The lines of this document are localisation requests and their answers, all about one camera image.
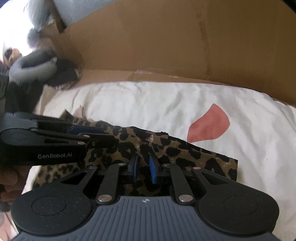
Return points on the person's left hand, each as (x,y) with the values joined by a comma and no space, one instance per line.
(13,181)

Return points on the grey plush toy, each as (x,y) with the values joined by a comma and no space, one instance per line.
(39,65)

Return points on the brown cardboard sheet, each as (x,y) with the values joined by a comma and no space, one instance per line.
(248,44)

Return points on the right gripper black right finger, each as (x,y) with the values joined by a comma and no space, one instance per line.
(154,168)

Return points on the black garment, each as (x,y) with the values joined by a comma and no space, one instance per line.
(24,97)

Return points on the white patterned bed sheet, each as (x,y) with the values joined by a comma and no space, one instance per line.
(249,126)

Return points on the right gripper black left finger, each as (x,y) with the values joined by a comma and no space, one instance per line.
(132,168)

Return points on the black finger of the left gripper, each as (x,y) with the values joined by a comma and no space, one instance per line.
(81,130)
(101,141)

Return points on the leopard print garment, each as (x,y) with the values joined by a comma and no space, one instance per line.
(132,141)

